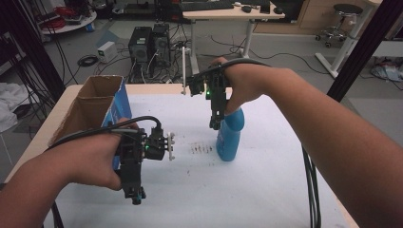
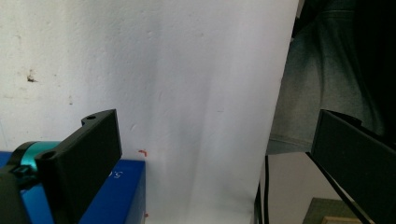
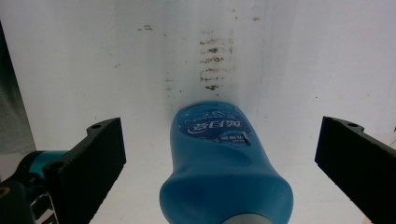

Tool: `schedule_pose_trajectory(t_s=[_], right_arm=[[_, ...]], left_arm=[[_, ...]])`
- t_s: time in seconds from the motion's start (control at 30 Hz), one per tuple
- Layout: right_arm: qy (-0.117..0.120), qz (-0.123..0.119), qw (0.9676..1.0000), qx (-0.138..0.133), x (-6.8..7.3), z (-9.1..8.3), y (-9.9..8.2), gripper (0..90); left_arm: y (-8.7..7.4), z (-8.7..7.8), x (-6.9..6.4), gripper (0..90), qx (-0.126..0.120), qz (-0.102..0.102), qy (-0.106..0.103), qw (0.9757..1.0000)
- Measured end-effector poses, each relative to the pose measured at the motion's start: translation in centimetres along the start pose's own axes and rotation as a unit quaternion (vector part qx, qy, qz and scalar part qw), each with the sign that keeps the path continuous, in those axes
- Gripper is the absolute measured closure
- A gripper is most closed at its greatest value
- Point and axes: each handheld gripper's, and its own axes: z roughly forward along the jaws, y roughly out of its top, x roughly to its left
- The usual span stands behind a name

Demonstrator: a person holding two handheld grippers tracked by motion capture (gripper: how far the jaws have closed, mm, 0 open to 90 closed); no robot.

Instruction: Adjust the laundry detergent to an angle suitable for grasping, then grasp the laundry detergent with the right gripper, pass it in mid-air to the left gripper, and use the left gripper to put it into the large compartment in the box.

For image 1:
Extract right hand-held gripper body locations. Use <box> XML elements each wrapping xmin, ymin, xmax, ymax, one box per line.
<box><xmin>182</xmin><ymin>47</ymin><xmax>232</xmax><ymax>121</ymax></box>

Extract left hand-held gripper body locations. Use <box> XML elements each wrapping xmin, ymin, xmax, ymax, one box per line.
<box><xmin>115</xmin><ymin>125</ymin><xmax>176</xmax><ymax>195</ymax></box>

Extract blue plastic bottle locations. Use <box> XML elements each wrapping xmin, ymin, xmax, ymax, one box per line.
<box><xmin>216</xmin><ymin>107</ymin><xmax>246</xmax><ymax>162</ymax></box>

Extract blue cardboard box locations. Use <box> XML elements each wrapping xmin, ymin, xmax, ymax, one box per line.
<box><xmin>48</xmin><ymin>74</ymin><xmax>133</xmax><ymax>171</ymax></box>

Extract person's right hand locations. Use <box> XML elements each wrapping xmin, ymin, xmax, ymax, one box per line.
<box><xmin>210</xmin><ymin>56</ymin><xmax>274</xmax><ymax>116</ymax></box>

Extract person's left hand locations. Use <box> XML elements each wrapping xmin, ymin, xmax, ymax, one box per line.
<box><xmin>62</xmin><ymin>117</ymin><xmax>141</xmax><ymax>191</ymax></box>

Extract white table mat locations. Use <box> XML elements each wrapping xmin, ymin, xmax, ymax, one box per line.
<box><xmin>42</xmin><ymin>93</ymin><xmax>350</xmax><ymax>228</ymax></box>

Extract black computer tower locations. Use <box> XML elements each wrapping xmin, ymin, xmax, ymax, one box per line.
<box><xmin>151</xmin><ymin>23</ymin><xmax>172</xmax><ymax>68</ymax></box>
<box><xmin>127</xmin><ymin>26</ymin><xmax>153</xmax><ymax>65</ymax></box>

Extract wooden desk with white legs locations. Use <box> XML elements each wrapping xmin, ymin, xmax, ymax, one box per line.
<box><xmin>182</xmin><ymin>1</ymin><xmax>286</xmax><ymax>76</ymax></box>

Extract black keyboard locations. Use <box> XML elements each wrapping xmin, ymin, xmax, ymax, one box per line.
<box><xmin>179</xmin><ymin>0</ymin><xmax>236</xmax><ymax>12</ymax></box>

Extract white power supply box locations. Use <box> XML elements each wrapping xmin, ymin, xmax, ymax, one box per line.
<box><xmin>96</xmin><ymin>40</ymin><xmax>119</xmax><ymax>64</ymax></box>

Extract white cloth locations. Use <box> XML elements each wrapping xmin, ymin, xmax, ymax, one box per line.
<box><xmin>0</xmin><ymin>82</ymin><xmax>31</xmax><ymax>134</ymax></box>

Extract round white table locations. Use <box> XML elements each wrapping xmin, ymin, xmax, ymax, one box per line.
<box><xmin>39</xmin><ymin>5</ymin><xmax>98</xmax><ymax>35</ymax></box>

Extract black round stool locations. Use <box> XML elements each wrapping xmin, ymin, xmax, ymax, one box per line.
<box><xmin>315</xmin><ymin>3</ymin><xmax>364</xmax><ymax>49</ymax></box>

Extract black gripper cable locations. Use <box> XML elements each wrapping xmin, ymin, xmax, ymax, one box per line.
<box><xmin>189</xmin><ymin>57</ymin><xmax>323</xmax><ymax>228</ymax></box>
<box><xmin>47</xmin><ymin>115</ymin><xmax>163</xmax><ymax>228</ymax></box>

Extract coiled black floor cable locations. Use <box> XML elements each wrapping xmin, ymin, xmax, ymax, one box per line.
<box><xmin>77</xmin><ymin>53</ymin><xmax>100</xmax><ymax>67</ymax></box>

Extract white desk frame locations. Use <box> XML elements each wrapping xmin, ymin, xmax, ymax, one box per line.
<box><xmin>315</xmin><ymin>0</ymin><xmax>375</xmax><ymax>79</ymax></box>

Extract black metal frame post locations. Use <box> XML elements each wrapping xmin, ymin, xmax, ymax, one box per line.
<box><xmin>0</xmin><ymin>0</ymin><xmax>67</xmax><ymax>103</ymax></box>
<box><xmin>326</xmin><ymin>0</ymin><xmax>403</xmax><ymax>103</ymax></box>

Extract red cable bundle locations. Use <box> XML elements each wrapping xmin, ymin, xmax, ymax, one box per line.
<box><xmin>42</xmin><ymin>6</ymin><xmax>76</xmax><ymax>31</ymax></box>

